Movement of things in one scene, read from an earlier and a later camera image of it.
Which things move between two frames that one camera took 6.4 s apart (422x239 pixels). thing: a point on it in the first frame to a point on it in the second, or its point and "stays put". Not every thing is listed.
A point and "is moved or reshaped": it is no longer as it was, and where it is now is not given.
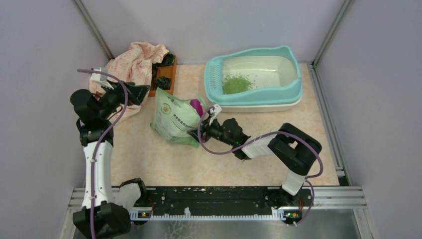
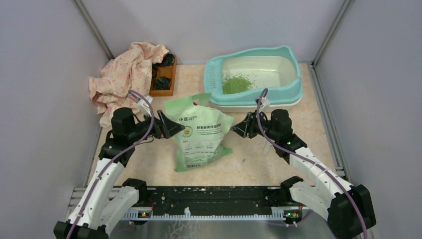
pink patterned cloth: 134,65 stays put
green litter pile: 236,83 stays put
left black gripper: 137,92 to 166,128
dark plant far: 168,60 stays put
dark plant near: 162,82 stays put
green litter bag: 173,118 is moved or reshaped
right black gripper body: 215,131 to 266,126
